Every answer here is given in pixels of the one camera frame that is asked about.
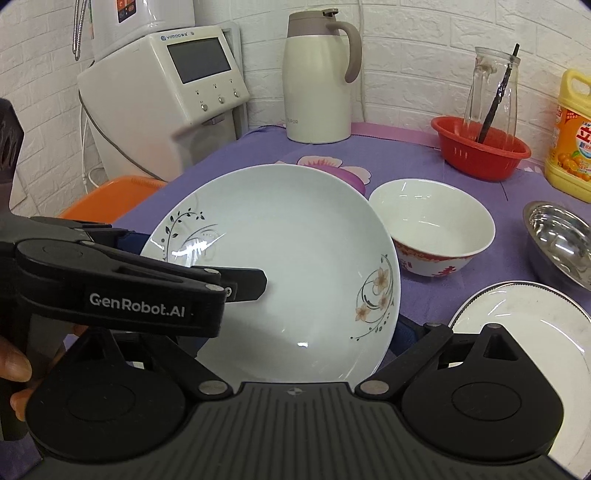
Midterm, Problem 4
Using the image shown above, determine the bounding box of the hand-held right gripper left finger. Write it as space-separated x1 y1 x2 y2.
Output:
85 327 234 400

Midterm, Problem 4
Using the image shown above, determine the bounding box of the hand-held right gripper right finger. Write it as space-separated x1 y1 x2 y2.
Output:
353 318 523 398

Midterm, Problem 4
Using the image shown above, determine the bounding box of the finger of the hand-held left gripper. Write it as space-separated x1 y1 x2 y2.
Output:
32 216 149 265
16 237 269 304

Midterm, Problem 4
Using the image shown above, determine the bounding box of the white floral plate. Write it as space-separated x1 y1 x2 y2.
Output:
139 176 402 385

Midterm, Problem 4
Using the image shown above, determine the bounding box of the person's left hand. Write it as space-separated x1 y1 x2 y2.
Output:
0 323 89 423

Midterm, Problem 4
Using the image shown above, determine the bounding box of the orange plastic stool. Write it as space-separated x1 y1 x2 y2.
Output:
58 176 168 220

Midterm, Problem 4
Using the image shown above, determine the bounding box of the white bowl with red pattern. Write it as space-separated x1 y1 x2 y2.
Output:
368 179 496 278

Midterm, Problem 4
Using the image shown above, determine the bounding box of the white plate with patterned rim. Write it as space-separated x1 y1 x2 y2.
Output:
449 280 591 358

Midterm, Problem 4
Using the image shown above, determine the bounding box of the white countertop water dispenser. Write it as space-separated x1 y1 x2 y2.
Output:
76 25 250 182

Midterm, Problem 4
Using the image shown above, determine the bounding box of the stainless steel bowl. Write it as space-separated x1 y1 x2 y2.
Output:
523 200 591 292

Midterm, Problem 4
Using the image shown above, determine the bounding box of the purple floral tablecloth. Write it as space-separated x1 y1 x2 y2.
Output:
111 122 591 365

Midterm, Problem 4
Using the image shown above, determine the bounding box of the red plastic bowl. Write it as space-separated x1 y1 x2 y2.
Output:
431 116 532 182

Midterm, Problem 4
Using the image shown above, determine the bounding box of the cream thermos jug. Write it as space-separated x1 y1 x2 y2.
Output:
282 10 363 145

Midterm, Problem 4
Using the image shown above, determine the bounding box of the yellow detergent bottle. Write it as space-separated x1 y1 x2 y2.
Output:
544 69 591 204

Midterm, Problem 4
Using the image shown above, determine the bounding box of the clear glass with utensil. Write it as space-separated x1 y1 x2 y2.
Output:
475 43 521 145

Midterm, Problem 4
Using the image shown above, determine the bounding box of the clear glass bottle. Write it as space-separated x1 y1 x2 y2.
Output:
463 46 520 139

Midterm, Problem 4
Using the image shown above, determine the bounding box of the white power cable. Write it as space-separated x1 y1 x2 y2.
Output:
79 104 114 189

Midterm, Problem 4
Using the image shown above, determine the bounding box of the metal hose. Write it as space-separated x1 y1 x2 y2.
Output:
71 0 94 62

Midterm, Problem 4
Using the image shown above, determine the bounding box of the white wall water purifier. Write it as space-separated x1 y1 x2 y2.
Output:
89 0 197 62

